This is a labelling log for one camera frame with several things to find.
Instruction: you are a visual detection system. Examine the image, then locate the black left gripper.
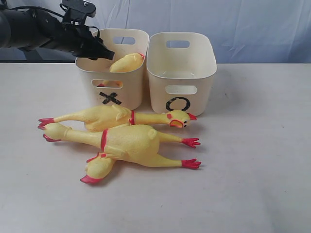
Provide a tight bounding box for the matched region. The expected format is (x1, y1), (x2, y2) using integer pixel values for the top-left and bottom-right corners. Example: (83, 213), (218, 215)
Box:
(47, 23), (115, 60)

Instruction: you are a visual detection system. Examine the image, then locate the headless yellow chicken body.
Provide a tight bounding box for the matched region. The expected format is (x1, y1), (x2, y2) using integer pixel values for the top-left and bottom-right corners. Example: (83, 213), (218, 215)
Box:
(97, 53), (145, 88)

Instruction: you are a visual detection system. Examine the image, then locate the large yellow rubber chicken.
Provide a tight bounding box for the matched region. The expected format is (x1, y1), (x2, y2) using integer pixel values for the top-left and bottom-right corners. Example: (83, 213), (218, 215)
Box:
(38, 123), (201, 169)

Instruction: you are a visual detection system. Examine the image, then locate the severed yellow chicken head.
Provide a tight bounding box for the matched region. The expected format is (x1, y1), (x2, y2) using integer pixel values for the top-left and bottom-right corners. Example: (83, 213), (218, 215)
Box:
(80, 152), (116, 184)

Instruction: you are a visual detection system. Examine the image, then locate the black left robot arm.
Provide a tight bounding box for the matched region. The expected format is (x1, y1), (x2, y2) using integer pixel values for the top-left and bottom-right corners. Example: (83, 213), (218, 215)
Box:
(0, 5), (115, 60)

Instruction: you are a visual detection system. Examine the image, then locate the cream bin marked X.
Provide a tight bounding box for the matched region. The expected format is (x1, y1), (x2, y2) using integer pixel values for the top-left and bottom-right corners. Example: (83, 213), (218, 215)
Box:
(75, 28), (149, 110)

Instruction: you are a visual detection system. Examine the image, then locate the yellow rubber chicken with head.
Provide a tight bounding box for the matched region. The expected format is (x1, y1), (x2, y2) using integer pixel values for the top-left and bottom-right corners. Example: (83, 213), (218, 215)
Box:
(38, 104), (197, 132)

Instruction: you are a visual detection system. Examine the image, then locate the cream bin marked O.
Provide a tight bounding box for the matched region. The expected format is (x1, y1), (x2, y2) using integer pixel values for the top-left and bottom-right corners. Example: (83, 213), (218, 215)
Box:
(146, 32), (217, 116)

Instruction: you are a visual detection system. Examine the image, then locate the blue backdrop curtain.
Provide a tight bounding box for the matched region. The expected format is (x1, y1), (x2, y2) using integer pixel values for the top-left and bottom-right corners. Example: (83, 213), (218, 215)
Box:
(86, 0), (311, 63)

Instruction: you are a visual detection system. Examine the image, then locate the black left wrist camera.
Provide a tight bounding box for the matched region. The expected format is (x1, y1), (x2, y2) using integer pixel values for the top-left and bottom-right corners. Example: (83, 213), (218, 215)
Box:
(60, 0), (96, 26)

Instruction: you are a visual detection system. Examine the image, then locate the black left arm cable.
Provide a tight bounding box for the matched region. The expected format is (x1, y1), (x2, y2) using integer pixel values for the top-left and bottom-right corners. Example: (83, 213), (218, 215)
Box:
(14, 6), (66, 19)

